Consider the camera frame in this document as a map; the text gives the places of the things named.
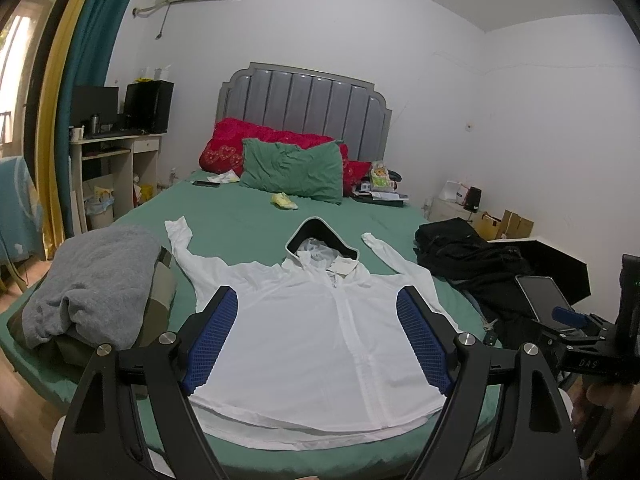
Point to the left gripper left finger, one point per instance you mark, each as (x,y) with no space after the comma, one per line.
(102,436)

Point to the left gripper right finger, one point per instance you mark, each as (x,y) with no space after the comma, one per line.
(531,436)

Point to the white hooded jacket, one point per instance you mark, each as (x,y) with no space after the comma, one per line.
(316,356)

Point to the black clothes pile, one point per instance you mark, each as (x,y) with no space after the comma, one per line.
(453,250)

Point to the right hand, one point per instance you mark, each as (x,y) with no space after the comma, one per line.
(602,414)

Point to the olive folded garment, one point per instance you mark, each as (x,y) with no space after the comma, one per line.
(71,350)

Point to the grey folded sweater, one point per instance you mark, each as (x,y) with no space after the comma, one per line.
(98,285)

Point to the keys on bed edge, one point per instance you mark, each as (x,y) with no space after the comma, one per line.
(490,338)

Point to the green bed sheet mattress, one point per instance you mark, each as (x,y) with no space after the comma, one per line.
(239,224)

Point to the cardboard boxes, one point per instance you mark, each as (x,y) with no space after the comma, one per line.
(508,227)

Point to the white trash bin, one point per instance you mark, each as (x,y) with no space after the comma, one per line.
(99,212)

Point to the black phone on bed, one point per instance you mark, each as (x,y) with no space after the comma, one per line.
(205,184)

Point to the blue patterned table cloth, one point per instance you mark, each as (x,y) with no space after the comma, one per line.
(20,213)

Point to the white paper on bed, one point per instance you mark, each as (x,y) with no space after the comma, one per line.
(227,177)

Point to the black small speaker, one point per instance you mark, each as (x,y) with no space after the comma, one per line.
(472,199)

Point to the yellow small cloth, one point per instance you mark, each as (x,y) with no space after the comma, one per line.
(282,201)

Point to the white computer desk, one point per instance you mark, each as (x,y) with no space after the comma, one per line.
(121,163)

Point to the white bedside cabinet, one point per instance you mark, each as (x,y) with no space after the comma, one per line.
(450,203)

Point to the red quilt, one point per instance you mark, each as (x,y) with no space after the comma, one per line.
(224,151)

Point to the green pillow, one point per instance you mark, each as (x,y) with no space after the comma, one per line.
(315,173)

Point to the black computer tower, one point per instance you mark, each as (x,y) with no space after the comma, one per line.
(147,106)

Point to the black monitor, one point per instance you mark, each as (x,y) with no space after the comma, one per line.
(88,101)

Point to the pile of books and snacks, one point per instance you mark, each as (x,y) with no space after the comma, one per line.
(379,186)

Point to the grey padded headboard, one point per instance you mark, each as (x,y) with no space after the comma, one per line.
(296,99)

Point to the teal curtain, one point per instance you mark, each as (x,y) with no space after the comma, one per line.
(86,63)

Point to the smartphone on mount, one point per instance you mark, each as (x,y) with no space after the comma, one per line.
(543,295)

